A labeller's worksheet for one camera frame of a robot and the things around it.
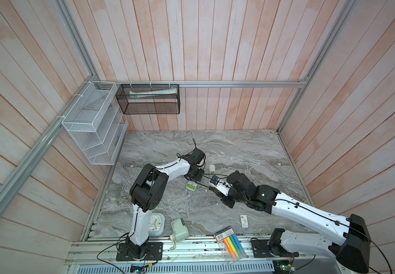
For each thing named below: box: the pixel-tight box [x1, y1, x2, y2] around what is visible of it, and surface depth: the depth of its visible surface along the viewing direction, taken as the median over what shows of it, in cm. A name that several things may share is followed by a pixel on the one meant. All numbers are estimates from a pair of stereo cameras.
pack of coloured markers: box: [214, 226, 248, 265], surface depth 76 cm
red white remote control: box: [185, 180, 199, 192], surface depth 94 cm
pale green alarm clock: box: [148, 212, 165, 237], surface depth 80 cm
